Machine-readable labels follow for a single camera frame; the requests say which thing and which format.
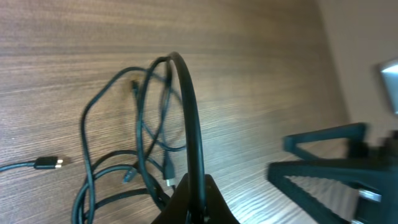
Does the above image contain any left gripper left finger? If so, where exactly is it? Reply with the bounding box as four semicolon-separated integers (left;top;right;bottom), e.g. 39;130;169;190
152;174;239;224

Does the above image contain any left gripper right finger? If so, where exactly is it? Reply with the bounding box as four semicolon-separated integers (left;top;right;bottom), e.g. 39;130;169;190
267;123;397;223

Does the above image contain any black USB cable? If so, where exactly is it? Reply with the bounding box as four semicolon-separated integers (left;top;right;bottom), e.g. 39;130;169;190
0;65;187;224
133;51;206;215

